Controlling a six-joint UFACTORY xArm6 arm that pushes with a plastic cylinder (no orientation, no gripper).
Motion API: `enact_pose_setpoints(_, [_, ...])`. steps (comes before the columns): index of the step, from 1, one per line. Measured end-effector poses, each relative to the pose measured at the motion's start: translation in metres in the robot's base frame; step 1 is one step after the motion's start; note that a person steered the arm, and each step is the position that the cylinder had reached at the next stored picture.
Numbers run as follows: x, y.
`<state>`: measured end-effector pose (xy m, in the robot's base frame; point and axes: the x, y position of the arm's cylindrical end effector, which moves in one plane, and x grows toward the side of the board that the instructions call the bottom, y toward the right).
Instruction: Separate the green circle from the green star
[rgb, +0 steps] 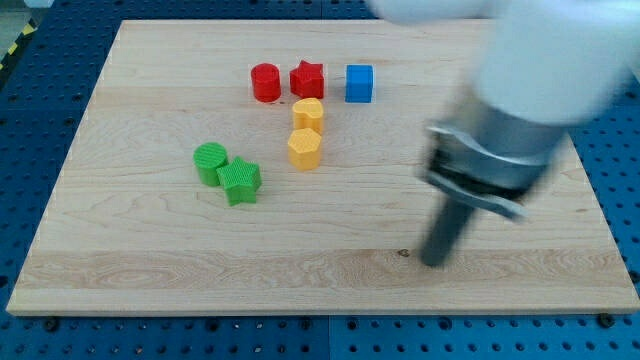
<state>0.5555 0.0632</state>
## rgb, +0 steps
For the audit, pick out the green star block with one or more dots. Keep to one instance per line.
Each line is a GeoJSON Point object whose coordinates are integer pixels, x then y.
{"type": "Point", "coordinates": [240, 181]}

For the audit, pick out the red cylinder block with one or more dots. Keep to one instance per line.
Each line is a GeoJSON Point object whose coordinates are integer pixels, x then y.
{"type": "Point", "coordinates": [265, 78]}

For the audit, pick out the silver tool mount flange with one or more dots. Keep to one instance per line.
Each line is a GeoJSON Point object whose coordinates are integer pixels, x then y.
{"type": "Point", "coordinates": [485, 158]}

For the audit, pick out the red star block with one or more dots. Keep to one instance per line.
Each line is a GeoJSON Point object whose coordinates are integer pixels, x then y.
{"type": "Point", "coordinates": [307, 80]}

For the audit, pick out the yellow hexagon block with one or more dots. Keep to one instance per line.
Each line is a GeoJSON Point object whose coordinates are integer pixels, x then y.
{"type": "Point", "coordinates": [304, 149]}

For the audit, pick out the blue cube block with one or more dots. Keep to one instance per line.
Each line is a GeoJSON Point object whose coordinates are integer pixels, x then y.
{"type": "Point", "coordinates": [359, 83]}

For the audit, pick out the green cylinder block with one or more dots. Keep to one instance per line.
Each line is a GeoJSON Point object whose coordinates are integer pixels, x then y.
{"type": "Point", "coordinates": [207, 159]}

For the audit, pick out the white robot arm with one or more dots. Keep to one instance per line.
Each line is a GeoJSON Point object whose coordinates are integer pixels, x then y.
{"type": "Point", "coordinates": [549, 66]}

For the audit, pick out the light wooden board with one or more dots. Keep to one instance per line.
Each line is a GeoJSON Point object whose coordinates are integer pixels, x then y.
{"type": "Point", "coordinates": [130, 230]}

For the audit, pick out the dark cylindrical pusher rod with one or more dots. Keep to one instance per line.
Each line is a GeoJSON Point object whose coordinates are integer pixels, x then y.
{"type": "Point", "coordinates": [445, 231]}

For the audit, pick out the yellow heart block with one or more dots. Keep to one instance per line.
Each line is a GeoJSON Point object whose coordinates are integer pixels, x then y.
{"type": "Point", "coordinates": [308, 113]}

